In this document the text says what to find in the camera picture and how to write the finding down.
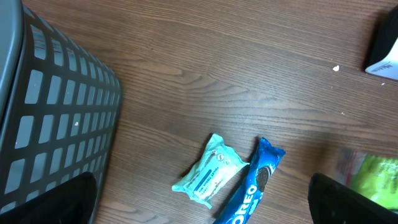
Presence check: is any blue Oreo cookie pack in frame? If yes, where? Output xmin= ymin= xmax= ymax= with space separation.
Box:
xmin=213 ymin=138 xmax=285 ymax=224

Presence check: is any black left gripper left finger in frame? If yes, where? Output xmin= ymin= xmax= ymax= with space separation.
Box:
xmin=1 ymin=172 xmax=98 ymax=224

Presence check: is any grey plastic mesh basket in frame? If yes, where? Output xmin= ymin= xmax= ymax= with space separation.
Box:
xmin=1 ymin=0 xmax=122 ymax=213

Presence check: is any teal snack packet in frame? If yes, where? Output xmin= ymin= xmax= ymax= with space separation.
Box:
xmin=172 ymin=134 xmax=248 ymax=209

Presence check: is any white barcode scanner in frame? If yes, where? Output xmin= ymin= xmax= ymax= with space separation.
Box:
xmin=364 ymin=6 xmax=397 ymax=80

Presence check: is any green Haribo gummy bag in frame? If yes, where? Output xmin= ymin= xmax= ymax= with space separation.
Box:
xmin=334 ymin=149 xmax=397 ymax=213

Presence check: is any white crumb near scanner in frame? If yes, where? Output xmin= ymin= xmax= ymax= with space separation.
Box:
xmin=332 ymin=65 xmax=340 ymax=72

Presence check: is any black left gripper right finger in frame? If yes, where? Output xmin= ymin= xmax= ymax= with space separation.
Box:
xmin=308 ymin=173 xmax=397 ymax=224

